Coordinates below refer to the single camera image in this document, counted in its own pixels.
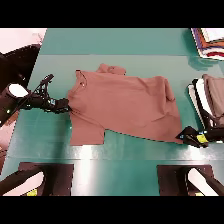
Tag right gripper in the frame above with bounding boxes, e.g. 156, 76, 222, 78
175, 125, 210, 149

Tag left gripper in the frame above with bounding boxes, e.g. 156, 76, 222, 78
49, 97, 72, 115

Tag brown T-shirt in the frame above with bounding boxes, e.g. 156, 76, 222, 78
67, 63, 185, 147

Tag black garment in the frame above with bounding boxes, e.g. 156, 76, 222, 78
191, 78, 214, 130

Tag grey garment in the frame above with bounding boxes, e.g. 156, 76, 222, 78
202, 73, 224, 126

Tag heap of clothes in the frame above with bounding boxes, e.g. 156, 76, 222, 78
190, 27, 224, 62

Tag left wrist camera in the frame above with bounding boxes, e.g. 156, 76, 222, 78
30, 73, 55, 102

